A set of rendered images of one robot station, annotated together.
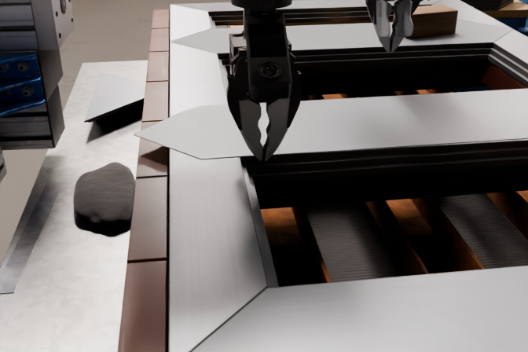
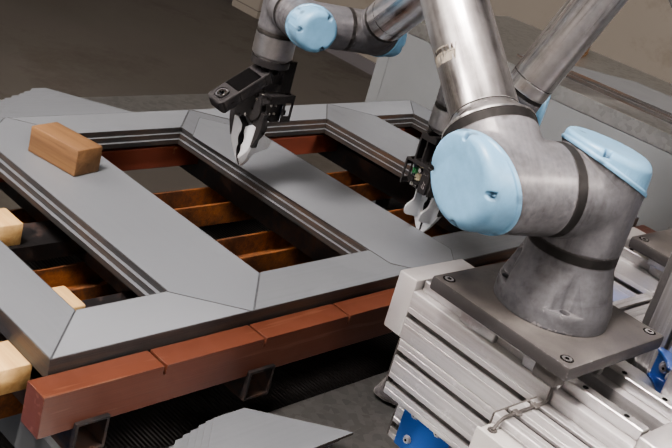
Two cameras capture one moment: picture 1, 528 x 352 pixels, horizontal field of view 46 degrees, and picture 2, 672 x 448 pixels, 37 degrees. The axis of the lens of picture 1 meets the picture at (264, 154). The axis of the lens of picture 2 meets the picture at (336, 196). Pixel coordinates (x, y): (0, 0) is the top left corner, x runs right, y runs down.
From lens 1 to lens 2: 2.42 m
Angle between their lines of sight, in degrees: 114
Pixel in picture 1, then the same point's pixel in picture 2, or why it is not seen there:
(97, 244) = not seen: hidden behind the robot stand
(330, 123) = (349, 210)
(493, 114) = (265, 157)
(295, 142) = (390, 220)
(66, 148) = not seen: outside the picture
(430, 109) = (282, 176)
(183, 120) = (416, 263)
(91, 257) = not seen: hidden behind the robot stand
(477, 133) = (303, 165)
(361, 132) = (348, 200)
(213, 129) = (412, 250)
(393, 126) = (325, 189)
